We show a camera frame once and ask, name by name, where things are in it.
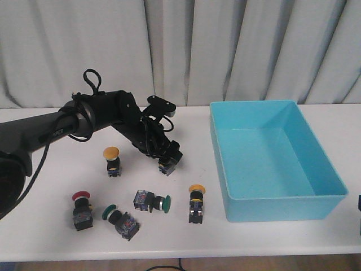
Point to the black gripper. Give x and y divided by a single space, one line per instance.
151 140

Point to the red button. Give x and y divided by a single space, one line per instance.
167 166
82 212

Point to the yellow button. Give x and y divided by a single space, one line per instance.
112 156
196 204

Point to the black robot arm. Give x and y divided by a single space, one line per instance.
25 142

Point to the turquoise plastic box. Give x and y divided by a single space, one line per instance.
271 166

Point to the green button centre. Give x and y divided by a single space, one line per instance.
147 201

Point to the green button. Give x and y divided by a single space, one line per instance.
147 201
125 224

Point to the green button front left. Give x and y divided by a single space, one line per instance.
125 224

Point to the grey curtain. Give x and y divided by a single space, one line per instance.
189 52

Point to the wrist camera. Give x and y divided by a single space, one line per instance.
167 108

